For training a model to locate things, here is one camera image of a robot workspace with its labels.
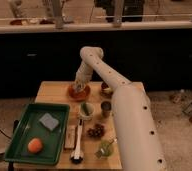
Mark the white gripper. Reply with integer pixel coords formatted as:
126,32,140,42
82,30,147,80
72,63,93,92

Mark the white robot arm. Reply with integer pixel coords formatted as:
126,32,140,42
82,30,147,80
75,46,167,171

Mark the red bowl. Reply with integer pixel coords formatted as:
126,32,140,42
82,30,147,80
68,84,90,101

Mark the banana piece in bowl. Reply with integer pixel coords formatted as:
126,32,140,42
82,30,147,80
103,87,113,94

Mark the dark brown wooden bowl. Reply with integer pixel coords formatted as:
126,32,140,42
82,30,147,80
101,82,113,98

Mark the grey folded towel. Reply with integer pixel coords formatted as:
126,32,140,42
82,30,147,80
39,113,59,131

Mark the white cup with cucumber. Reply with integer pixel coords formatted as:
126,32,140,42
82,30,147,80
79,102,94,121

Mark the metal cup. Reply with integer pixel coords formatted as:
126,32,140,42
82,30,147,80
101,101,112,118

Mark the bunch of dark grapes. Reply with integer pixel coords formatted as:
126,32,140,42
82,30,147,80
87,124,105,138

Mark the small wooden block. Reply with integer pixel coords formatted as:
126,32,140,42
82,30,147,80
64,125,76,149

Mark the green plastic tray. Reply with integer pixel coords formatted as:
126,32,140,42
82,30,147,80
4,103,70,165

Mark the orange fruit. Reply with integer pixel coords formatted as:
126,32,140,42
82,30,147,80
28,138,43,154

